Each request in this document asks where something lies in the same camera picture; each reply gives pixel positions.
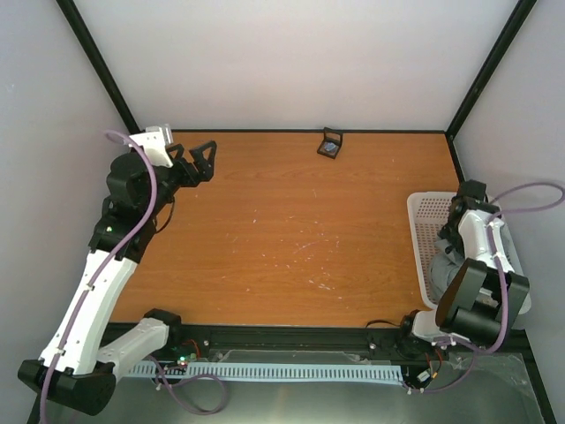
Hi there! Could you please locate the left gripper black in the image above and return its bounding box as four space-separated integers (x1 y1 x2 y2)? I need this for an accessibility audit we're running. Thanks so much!
142 140 216 217

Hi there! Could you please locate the grey button-up shirt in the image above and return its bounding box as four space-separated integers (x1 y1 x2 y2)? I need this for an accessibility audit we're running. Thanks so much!
427 233 463 303

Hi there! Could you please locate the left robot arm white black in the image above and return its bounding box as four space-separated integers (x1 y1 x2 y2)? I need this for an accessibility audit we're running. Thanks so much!
18 139 217 423

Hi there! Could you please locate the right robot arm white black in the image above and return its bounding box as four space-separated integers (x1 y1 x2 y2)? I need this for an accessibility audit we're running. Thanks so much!
401 180 530 353

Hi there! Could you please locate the black open brooch box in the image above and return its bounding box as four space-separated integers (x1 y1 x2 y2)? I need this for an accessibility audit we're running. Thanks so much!
317 127 343 159

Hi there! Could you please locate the white plastic perforated basket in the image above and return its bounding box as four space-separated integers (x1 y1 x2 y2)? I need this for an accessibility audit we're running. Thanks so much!
405 191 532 317

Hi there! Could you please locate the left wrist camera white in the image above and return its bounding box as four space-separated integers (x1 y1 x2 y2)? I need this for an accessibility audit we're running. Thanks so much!
131 124 173 168

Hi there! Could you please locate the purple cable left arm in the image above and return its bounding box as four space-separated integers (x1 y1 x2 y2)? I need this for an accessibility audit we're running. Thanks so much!
39 129 227 420

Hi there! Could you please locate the metal base plate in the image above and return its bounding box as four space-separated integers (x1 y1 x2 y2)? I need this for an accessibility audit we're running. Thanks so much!
47 353 546 423

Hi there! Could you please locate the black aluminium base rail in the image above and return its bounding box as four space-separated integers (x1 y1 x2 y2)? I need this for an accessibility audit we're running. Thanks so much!
154 324 439 363

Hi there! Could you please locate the left black frame post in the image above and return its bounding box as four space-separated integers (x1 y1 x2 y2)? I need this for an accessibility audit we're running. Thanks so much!
56 0 140 133

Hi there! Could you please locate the black frame post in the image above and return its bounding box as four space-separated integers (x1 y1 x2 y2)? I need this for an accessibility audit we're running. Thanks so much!
446 0 538 142
56 0 140 133

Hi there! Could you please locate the light blue slotted cable duct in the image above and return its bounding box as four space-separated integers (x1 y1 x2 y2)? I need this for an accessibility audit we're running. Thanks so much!
128 360 404 386

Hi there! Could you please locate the right black frame post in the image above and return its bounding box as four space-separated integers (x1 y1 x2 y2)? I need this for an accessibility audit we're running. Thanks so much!
446 0 538 142

